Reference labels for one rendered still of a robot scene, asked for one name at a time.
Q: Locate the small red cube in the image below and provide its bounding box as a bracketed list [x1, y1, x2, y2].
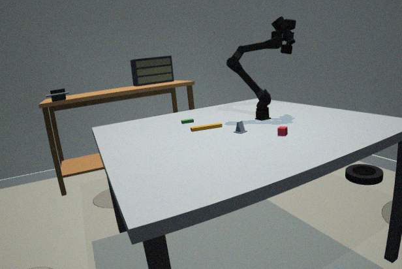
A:
[277, 127, 288, 136]

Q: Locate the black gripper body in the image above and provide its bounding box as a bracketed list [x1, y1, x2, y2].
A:
[281, 19, 296, 54]

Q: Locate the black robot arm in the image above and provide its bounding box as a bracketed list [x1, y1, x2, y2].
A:
[227, 16, 295, 121]

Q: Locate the yellow bar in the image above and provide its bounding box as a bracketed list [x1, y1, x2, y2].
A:
[191, 123, 223, 132]

